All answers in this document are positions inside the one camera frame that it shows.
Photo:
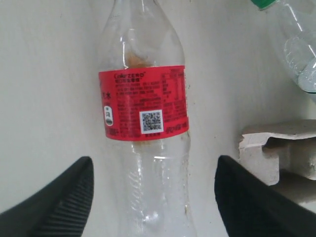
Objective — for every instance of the brown cardboard pulp tray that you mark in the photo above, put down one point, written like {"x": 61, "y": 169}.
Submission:
{"x": 283, "y": 156}

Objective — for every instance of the clear bottle green label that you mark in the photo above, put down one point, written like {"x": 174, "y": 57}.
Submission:
{"x": 292, "y": 28}

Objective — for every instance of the clear bottle red label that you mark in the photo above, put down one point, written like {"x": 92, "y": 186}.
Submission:
{"x": 143, "y": 89}

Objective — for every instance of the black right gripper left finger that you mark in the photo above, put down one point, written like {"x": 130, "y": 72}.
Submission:
{"x": 60, "y": 209}

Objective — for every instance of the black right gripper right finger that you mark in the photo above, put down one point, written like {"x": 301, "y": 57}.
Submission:
{"x": 250, "y": 208}

